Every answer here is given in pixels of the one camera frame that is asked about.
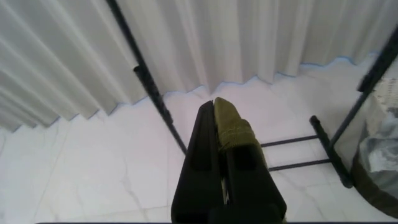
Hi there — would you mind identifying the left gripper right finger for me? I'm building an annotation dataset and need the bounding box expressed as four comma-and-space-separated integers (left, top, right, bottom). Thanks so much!
222, 143, 287, 222

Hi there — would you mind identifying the green shirt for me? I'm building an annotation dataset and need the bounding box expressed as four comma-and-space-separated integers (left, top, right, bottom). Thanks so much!
213, 96, 289, 224

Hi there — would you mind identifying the black clothes rack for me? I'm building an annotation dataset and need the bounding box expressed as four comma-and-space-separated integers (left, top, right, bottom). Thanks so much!
105, 0, 398, 189

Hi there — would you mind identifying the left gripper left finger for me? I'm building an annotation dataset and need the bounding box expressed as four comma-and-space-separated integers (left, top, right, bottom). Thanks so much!
170, 100, 225, 222

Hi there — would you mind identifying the white laundry basket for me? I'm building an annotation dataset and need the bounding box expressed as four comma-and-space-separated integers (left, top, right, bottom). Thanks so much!
351, 77, 398, 218

